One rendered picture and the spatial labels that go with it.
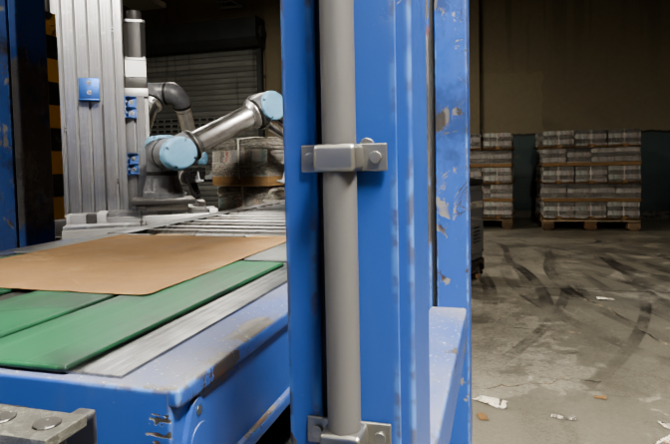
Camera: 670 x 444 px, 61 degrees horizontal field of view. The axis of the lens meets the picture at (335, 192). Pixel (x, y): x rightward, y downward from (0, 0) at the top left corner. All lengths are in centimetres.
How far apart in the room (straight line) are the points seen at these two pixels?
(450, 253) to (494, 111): 867
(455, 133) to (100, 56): 175
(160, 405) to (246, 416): 12
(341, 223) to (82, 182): 211
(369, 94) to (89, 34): 214
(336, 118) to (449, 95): 63
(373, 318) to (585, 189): 764
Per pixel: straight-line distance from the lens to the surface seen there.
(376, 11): 34
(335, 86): 32
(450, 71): 94
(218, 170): 288
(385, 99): 33
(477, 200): 455
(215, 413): 46
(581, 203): 795
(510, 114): 957
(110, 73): 241
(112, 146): 238
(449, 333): 82
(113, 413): 43
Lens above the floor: 94
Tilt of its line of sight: 3 degrees down
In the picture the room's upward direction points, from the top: 1 degrees counter-clockwise
